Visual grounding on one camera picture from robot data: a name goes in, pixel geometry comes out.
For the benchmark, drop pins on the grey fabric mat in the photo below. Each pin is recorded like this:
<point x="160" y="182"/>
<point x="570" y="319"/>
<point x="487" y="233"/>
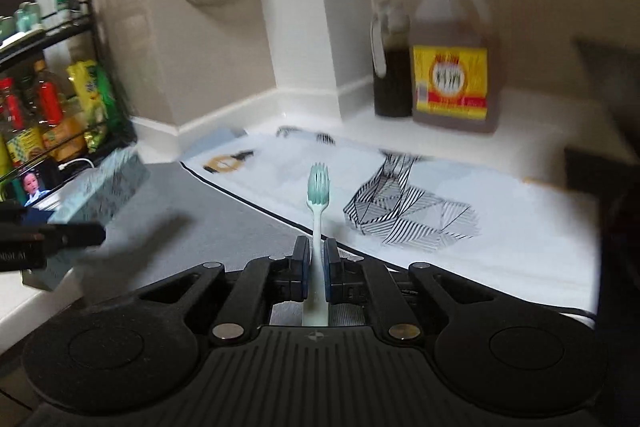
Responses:
<point x="200" y="207"/>

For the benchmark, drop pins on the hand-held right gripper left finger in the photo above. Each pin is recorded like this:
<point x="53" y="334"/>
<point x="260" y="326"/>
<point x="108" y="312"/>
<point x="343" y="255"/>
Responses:
<point x="301" y="268"/>

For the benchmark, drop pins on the red capped sauce bottle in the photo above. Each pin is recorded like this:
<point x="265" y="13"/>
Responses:
<point x="49" y="99"/>

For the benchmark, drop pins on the teal patterned tissue box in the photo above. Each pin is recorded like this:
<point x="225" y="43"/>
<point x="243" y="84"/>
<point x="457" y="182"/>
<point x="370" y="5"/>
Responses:
<point x="110" y="187"/>

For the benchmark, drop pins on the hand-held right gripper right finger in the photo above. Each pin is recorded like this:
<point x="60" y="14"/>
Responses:
<point x="331" y="271"/>

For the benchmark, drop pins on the mint green plastic fork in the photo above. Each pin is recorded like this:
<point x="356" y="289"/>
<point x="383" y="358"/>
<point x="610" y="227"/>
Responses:
<point x="316" y="227"/>

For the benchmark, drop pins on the green capped jar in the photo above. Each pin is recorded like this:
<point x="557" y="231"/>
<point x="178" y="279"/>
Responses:
<point x="67" y="1"/>

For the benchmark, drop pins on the yellow green snack packet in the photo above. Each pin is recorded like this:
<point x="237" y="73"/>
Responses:
<point x="92" y="92"/>

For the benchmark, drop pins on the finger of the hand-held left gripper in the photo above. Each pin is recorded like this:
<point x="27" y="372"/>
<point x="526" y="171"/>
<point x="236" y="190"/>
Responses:
<point x="75" y="237"/>

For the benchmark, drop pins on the dark oil dispenser bottle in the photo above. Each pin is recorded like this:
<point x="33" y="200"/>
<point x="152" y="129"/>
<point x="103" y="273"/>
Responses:
<point x="395" y="77"/>

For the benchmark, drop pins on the white printed mat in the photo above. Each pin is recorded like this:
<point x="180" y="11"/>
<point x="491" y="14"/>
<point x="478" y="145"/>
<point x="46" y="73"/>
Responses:
<point x="500" y="232"/>

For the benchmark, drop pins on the orange snack packet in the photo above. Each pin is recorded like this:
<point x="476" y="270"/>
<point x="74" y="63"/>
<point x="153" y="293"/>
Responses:
<point x="62" y="138"/>

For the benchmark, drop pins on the black smartphone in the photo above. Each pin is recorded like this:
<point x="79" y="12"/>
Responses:
<point x="35" y="189"/>

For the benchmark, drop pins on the black wok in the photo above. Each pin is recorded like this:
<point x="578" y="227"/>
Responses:
<point x="615" y="97"/>

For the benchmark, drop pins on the black stove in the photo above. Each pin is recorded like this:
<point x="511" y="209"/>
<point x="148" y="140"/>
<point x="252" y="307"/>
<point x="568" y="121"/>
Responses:
<point x="590" y="169"/>

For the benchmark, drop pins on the yellow capped cooking wine jug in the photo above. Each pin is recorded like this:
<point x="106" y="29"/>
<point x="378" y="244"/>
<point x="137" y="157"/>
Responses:
<point x="450" y="37"/>

